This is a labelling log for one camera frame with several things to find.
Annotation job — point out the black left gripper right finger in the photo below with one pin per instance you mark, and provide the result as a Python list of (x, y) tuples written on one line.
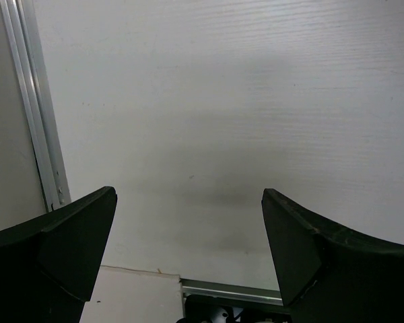
[(328, 272)]

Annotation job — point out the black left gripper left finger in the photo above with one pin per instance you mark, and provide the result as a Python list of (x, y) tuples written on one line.
[(49, 264)]

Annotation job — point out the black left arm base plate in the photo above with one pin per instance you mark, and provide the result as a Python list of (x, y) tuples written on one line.
[(200, 308)]

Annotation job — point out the aluminium frame rail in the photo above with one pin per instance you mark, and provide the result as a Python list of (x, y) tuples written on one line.
[(26, 50)]

